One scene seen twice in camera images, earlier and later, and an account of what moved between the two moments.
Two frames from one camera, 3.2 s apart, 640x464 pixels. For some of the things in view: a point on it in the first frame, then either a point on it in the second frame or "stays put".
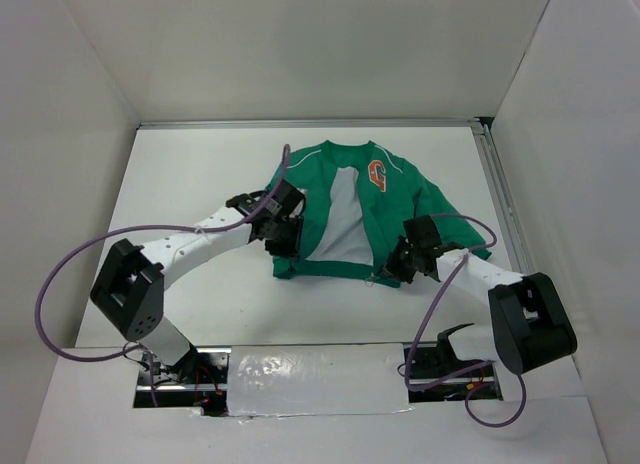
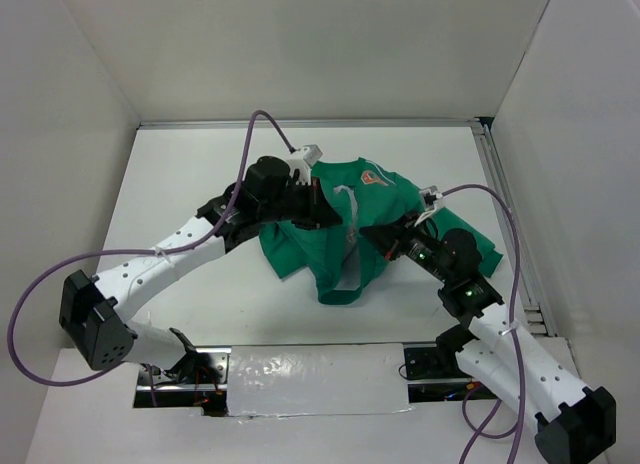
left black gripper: [292, 247] -> [319, 213]
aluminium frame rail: [485, 127] stays put
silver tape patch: [267, 380] stays put
